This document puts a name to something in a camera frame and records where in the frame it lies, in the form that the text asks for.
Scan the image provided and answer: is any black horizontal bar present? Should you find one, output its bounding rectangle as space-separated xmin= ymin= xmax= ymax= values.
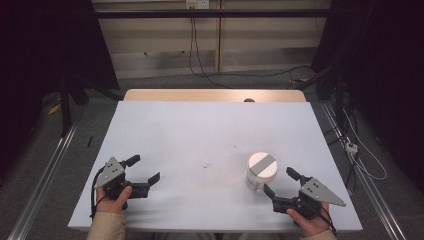
xmin=94 ymin=8 xmax=332 ymax=20

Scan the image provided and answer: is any black curtain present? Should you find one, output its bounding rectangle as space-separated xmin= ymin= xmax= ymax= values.
xmin=0 ymin=0 xmax=120 ymax=174
xmin=311 ymin=0 xmax=424 ymax=193

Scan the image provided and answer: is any yellow floor tape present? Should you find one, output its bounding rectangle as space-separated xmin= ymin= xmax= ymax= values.
xmin=47 ymin=102 xmax=62 ymax=116

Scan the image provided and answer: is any black floor cable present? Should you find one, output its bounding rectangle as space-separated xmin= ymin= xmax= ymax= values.
xmin=199 ymin=65 xmax=314 ymax=80

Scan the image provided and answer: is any light wooden post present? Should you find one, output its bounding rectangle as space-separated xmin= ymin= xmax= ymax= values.
xmin=215 ymin=0 xmax=224 ymax=73

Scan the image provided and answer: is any clear plastic jar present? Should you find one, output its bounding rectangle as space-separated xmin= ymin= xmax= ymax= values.
xmin=245 ymin=151 xmax=279 ymax=193

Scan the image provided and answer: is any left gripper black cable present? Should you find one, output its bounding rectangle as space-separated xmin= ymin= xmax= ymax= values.
xmin=89 ymin=166 xmax=108 ymax=220

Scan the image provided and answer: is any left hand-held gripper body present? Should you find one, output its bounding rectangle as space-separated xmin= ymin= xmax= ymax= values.
xmin=94 ymin=155 xmax=151 ymax=202

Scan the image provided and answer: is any wooden table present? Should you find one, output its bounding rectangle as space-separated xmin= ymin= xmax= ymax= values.
xmin=123 ymin=88 xmax=307 ymax=103

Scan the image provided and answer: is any white jar lid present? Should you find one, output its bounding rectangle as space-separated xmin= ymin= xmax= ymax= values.
xmin=246 ymin=151 xmax=279 ymax=184

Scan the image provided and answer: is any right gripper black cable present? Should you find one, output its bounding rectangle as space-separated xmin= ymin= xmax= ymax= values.
xmin=308 ymin=201 xmax=338 ymax=235

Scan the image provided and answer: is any white wall socket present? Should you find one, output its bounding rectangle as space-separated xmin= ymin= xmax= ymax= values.
xmin=185 ymin=0 xmax=211 ymax=10

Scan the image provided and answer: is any black metal stand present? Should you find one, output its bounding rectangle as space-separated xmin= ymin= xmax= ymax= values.
xmin=59 ymin=75 xmax=73 ymax=138

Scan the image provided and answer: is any white cable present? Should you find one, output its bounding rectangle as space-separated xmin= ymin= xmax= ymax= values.
xmin=342 ymin=109 xmax=388 ymax=182

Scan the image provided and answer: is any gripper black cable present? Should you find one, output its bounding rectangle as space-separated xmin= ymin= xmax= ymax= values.
xmin=308 ymin=201 xmax=338 ymax=235
xmin=89 ymin=166 xmax=108 ymax=220

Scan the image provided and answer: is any person's right hand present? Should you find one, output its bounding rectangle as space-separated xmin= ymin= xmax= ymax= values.
xmin=286 ymin=202 xmax=333 ymax=238

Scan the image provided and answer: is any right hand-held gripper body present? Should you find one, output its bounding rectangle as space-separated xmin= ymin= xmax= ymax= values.
xmin=271 ymin=176 xmax=347 ymax=221

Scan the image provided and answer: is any white table cover sheet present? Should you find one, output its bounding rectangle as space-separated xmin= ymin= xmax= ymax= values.
xmin=67 ymin=100 xmax=364 ymax=234

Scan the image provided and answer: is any black hanging cable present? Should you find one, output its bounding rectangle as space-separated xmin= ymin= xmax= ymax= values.
xmin=188 ymin=16 xmax=232 ymax=89

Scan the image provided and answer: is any person's left hand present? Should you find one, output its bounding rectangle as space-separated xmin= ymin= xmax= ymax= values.
xmin=95 ymin=185 xmax=134 ymax=215

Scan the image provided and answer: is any aluminium floor rail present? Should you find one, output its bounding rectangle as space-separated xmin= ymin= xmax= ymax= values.
xmin=320 ymin=100 xmax=407 ymax=240
xmin=7 ymin=122 xmax=80 ymax=240

